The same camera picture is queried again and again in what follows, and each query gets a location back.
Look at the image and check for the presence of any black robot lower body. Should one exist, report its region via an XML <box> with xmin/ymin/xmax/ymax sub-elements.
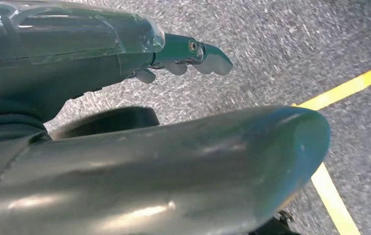
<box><xmin>49</xmin><ymin>106</ymin><xmax>301</xmax><ymax>235</ymax></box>

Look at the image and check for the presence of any yellow floor tape marking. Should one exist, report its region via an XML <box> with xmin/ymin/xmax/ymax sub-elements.
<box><xmin>291</xmin><ymin>63</ymin><xmax>371</xmax><ymax>235</ymax></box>

